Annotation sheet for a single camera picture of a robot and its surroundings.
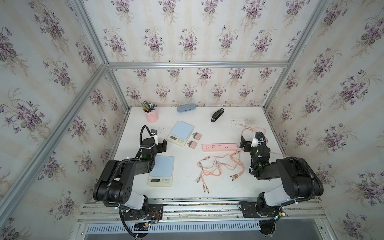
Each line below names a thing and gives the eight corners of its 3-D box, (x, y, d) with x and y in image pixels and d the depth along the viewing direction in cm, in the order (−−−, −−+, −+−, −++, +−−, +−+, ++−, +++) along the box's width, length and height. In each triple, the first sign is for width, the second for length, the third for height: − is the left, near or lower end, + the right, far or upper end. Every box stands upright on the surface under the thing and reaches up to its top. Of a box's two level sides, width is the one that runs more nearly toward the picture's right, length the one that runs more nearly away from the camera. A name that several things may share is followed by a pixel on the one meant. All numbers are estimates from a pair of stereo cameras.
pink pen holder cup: (149, 124, 111) (146, 116, 103) (146, 118, 115) (142, 109, 108) (161, 120, 114) (159, 111, 107) (158, 113, 118) (155, 104, 111)
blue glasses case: (178, 113, 118) (178, 111, 116) (176, 108, 122) (176, 106, 120) (196, 108, 122) (196, 106, 120) (193, 104, 125) (193, 101, 123)
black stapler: (209, 120, 115) (210, 116, 111) (220, 111, 121) (221, 107, 117) (213, 123, 113) (214, 118, 109) (224, 114, 119) (225, 109, 115)
